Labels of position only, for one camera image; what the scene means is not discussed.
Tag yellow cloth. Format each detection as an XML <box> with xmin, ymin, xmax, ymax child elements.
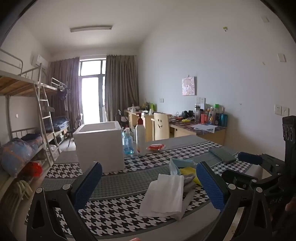
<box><xmin>179</xmin><ymin>167</ymin><xmax>202</xmax><ymax>186</ymax></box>

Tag clear blue spray bottle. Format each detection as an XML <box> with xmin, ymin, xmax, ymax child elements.
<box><xmin>123</xmin><ymin>127</ymin><xmax>134</xmax><ymax>155</ymax></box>

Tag red plastic bag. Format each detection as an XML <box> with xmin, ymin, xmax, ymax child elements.
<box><xmin>23</xmin><ymin>161</ymin><xmax>43</xmax><ymax>181</ymax></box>

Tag white air conditioner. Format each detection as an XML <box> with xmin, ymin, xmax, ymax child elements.
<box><xmin>31</xmin><ymin>54</ymin><xmax>49</xmax><ymax>69</ymax></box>

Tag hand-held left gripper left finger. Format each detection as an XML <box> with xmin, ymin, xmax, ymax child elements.
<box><xmin>26</xmin><ymin>161</ymin><xmax>103</xmax><ymax>241</ymax></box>

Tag rolled blue floral quilt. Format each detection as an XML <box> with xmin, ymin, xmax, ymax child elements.
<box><xmin>0</xmin><ymin>138</ymin><xmax>34</xmax><ymax>178</ymax></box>

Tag cluster of toiletry bottles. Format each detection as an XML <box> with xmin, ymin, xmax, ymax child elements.
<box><xmin>194</xmin><ymin>103</ymin><xmax>228</xmax><ymax>127</ymax></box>

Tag wooden smiley chair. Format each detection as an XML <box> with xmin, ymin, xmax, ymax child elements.
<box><xmin>151</xmin><ymin>113</ymin><xmax>170</xmax><ymax>141</ymax></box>

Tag plain wooden desk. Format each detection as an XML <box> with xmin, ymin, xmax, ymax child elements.
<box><xmin>124</xmin><ymin>109</ymin><xmax>171</xmax><ymax>142</ymax></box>

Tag red snack packet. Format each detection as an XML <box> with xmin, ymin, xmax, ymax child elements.
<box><xmin>146</xmin><ymin>144</ymin><xmax>166</xmax><ymax>152</ymax></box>

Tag pink wall poster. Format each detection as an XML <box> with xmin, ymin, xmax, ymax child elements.
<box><xmin>182</xmin><ymin>76</ymin><xmax>197</xmax><ymax>96</ymax></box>

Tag wooden desk with patterned cover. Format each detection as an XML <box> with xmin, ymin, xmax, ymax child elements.
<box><xmin>169</xmin><ymin>117</ymin><xmax>226</xmax><ymax>146</ymax></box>

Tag ceiling tube light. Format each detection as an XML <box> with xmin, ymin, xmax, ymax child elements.
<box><xmin>70</xmin><ymin>25</ymin><xmax>113</xmax><ymax>33</ymax></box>

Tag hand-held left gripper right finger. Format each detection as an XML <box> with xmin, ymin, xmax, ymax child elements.
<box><xmin>196</xmin><ymin>161</ymin><xmax>273</xmax><ymax>241</ymax></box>

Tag black folding chair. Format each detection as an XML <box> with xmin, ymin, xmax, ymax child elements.
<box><xmin>67</xmin><ymin>113</ymin><xmax>83</xmax><ymax>147</ymax></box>

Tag small metal bunk bed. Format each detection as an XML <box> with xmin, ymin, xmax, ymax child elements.
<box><xmin>38</xmin><ymin>77</ymin><xmax>71</xmax><ymax>149</ymax></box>

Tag white cloth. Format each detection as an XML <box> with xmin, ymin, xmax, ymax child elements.
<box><xmin>139</xmin><ymin>173</ymin><xmax>185</xmax><ymax>219</ymax></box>

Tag dark blue bedding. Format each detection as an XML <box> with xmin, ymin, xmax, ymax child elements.
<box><xmin>21</xmin><ymin>134</ymin><xmax>43</xmax><ymax>149</ymax></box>

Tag large metal bunk bed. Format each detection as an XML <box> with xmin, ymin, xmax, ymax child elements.
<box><xmin>0</xmin><ymin>49</ymin><xmax>62</xmax><ymax>180</ymax></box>

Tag double wall socket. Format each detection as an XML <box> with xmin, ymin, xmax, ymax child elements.
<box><xmin>274</xmin><ymin>104</ymin><xmax>289</xmax><ymax>115</ymax></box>

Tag houndstooth tablecloth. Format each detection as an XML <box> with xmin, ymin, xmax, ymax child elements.
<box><xmin>25</xmin><ymin>136</ymin><xmax>266</xmax><ymax>241</ymax></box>

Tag blue striped bedding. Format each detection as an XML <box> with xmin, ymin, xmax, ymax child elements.
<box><xmin>52</xmin><ymin>117</ymin><xmax>70</xmax><ymax>131</ymax></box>

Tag white pump lotion bottle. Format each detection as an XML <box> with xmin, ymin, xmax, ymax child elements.
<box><xmin>135</xmin><ymin>113</ymin><xmax>147</xmax><ymax>156</ymax></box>

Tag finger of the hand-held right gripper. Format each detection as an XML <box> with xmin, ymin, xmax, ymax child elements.
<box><xmin>238</xmin><ymin>152</ymin><xmax>286</xmax><ymax>171</ymax></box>
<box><xmin>221</xmin><ymin>169</ymin><xmax>281</xmax><ymax>193</ymax></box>

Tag brown curtain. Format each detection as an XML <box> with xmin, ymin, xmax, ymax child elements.
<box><xmin>105</xmin><ymin>55</ymin><xmax>139</xmax><ymax>122</ymax></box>
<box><xmin>48</xmin><ymin>57</ymin><xmax>81</xmax><ymax>122</ymax></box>

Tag hanging dark clothes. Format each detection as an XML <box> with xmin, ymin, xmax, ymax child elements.
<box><xmin>58</xmin><ymin>89</ymin><xmax>70</xmax><ymax>101</ymax></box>

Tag glass balcony door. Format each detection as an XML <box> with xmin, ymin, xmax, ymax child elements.
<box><xmin>79</xmin><ymin>59</ymin><xmax>107</xmax><ymax>123</ymax></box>

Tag white foam box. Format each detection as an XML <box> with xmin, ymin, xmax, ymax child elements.
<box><xmin>73</xmin><ymin>121</ymin><xmax>125</xmax><ymax>173</ymax></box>

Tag white papers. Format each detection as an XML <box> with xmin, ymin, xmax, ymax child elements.
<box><xmin>193</xmin><ymin>123</ymin><xmax>218</xmax><ymax>133</ymax></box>

